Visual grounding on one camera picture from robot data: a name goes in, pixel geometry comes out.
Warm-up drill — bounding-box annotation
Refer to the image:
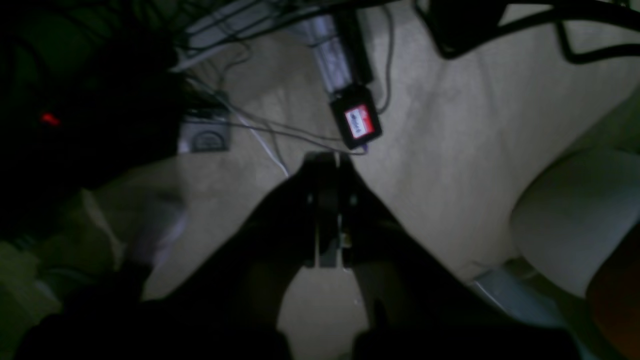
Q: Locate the black box with name sticker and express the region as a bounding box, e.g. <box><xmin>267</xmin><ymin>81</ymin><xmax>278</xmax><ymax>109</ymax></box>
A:
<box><xmin>329</xmin><ymin>85</ymin><xmax>383</xmax><ymax>150</ymax></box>

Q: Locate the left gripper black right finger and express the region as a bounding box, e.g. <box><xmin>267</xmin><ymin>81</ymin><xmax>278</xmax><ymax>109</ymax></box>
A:
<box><xmin>338</xmin><ymin>155</ymin><xmax>581</xmax><ymax>360</ymax></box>

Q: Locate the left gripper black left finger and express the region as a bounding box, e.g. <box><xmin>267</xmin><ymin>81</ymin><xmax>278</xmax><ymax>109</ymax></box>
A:
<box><xmin>14</xmin><ymin>152</ymin><xmax>338</xmax><ymax>360</ymax></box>

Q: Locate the aluminium frame rail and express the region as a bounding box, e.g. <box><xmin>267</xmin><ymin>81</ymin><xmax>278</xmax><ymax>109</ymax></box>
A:
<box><xmin>296</xmin><ymin>9</ymin><xmax>374</xmax><ymax>100</ymax></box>

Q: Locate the purple cable on carpet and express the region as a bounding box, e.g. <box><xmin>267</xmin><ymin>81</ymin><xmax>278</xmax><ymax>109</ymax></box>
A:
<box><xmin>185</xmin><ymin>75</ymin><xmax>371</xmax><ymax>156</ymax></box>

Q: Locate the white cable on carpet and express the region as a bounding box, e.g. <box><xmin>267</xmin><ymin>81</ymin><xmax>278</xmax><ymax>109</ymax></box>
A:
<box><xmin>220</xmin><ymin>95</ymin><xmax>291</xmax><ymax>178</ymax></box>

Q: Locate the grey power adapter left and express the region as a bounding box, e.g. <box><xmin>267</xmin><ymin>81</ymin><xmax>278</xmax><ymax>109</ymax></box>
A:
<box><xmin>177</xmin><ymin>115</ymin><xmax>232</xmax><ymax>155</ymax></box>

